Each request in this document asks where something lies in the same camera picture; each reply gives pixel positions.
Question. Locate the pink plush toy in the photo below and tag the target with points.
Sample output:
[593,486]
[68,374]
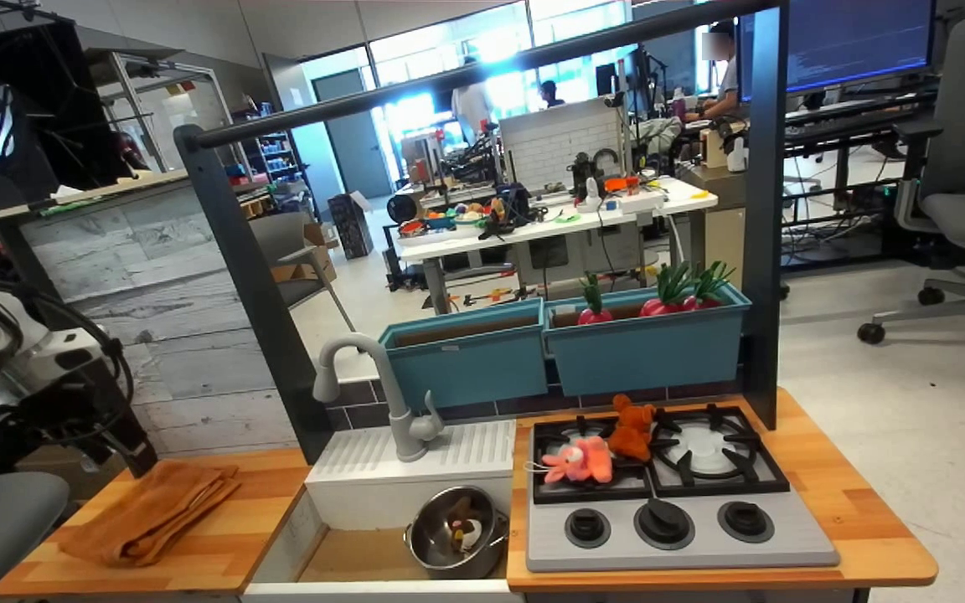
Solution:
[576,459]

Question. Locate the brown white plush toy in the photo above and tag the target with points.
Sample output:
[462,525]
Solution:
[459,532]

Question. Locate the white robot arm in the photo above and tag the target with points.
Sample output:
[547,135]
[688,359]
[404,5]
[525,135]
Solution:
[66,384]

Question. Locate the orange plush toy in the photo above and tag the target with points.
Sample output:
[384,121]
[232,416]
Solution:
[633,428]

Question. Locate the steel pot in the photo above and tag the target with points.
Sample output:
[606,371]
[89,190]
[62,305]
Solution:
[421,537]

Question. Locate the grey toy stove top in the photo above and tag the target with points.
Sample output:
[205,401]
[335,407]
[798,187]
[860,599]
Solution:
[707,498]

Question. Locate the wooden counter cabinet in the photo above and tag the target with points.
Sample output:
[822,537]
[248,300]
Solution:
[221,552]

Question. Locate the teal planter box left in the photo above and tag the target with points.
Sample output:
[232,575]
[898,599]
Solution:
[468,358]

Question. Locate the teal planter box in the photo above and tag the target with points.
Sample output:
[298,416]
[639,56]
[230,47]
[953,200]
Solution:
[633,353]
[468,358]

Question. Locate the white work desk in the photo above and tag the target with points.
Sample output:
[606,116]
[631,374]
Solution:
[669,200]

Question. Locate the grey sink faucet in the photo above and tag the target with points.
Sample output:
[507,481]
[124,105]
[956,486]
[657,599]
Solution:
[410,435]

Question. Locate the teal planter box right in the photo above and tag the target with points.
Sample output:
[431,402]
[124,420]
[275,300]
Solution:
[633,353]

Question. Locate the white sink basin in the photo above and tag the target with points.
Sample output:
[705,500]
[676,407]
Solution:
[344,537]

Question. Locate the wood plank backsplash panel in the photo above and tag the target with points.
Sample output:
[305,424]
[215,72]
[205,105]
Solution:
[201,323]

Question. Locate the orange folded towel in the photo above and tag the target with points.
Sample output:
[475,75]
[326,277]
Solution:
[152,514]

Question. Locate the computer monitor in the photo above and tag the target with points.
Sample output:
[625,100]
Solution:
[845,42]

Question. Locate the black metal frame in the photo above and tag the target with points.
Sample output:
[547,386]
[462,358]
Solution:
[764,204]

